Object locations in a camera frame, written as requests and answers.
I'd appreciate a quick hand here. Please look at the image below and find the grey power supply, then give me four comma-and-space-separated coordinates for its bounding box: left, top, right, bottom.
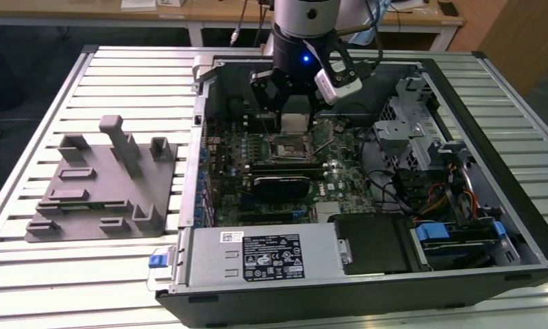
183, 224, 350, 287

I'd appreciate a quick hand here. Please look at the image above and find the silver heat sink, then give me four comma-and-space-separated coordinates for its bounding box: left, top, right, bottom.
314, 202, 341, 223

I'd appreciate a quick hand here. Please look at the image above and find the grey case handle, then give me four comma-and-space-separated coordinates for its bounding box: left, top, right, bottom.
191, 54, 218, 92

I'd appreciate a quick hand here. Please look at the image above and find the black expansion slot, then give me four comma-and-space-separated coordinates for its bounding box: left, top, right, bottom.
237, 211, 294, 223

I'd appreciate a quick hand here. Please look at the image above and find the black plastic shroud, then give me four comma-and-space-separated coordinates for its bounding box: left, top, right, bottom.
327, 212, 428, 275

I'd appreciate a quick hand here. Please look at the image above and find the black camera cable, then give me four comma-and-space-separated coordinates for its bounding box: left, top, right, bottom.
337, 0, 385, 75

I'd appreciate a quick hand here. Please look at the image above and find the black PC case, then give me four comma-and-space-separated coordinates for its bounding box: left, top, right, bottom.
154, 56, 548, 328

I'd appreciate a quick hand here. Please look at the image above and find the silver CPU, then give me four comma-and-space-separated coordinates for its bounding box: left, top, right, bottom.
279, 112, 311, 135

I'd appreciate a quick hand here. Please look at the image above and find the CPU socket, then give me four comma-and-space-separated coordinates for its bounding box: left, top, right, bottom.
265, 133, 311, 162

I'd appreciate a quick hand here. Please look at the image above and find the wooden desk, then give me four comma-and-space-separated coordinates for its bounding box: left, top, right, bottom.
0, 0, 466, 52

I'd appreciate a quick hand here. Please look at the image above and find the green motherboard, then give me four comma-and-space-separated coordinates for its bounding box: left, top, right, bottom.
198, 116, 381, 228

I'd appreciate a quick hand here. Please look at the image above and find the coloured wire bundle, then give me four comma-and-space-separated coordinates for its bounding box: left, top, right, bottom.
418, 163, 480, 220

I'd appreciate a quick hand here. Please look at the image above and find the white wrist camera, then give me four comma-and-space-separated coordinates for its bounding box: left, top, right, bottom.
311, 60, 363, 106

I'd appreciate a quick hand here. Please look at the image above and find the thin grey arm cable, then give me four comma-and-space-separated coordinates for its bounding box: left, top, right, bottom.
229, 0, 250, 47

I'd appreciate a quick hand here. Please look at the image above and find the blue disk carrier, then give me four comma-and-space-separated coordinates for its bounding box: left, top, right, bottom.
414, 221, 452, 243

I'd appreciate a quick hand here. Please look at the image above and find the metal drive cage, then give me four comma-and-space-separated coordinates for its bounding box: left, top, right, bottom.
371, 77, 466, 172

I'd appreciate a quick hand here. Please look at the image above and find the black graphics card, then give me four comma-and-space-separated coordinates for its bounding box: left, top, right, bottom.
250, 174, 311, 203

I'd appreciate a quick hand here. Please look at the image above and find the grey parts rack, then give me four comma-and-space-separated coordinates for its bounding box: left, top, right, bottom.
22, 115, 179, 244

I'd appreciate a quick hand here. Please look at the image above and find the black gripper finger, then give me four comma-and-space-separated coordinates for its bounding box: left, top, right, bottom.
247, 69, 285, 119
309, 85, 334, 119

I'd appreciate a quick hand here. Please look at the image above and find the wooden cabinet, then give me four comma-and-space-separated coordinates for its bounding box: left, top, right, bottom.
446, 0, 548, 93

